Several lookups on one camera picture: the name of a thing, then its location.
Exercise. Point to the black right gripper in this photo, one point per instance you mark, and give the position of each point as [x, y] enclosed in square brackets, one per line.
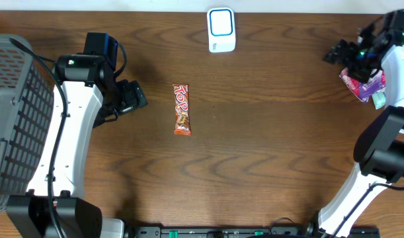
[343, 58]

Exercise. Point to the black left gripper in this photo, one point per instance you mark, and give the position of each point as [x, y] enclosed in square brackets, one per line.
[132, 98]

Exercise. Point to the purple red tissue pack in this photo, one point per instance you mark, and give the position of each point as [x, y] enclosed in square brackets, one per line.
[363, 91]

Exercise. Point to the green wet wipes pack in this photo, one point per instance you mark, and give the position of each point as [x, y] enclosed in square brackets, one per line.
[379, 99]

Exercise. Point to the orange Top chocolate bar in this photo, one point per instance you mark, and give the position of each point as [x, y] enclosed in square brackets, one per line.
[182, 120]

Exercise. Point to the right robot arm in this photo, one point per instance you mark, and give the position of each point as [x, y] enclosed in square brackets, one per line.
[378, 155]

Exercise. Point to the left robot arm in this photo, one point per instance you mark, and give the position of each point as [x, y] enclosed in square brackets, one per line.
[88, 93]

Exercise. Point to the grey plastic mesh basket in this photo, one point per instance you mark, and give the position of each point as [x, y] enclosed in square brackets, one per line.
[26, 103]

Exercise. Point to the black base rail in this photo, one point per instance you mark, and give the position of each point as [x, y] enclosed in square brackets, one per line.
[159, 232]

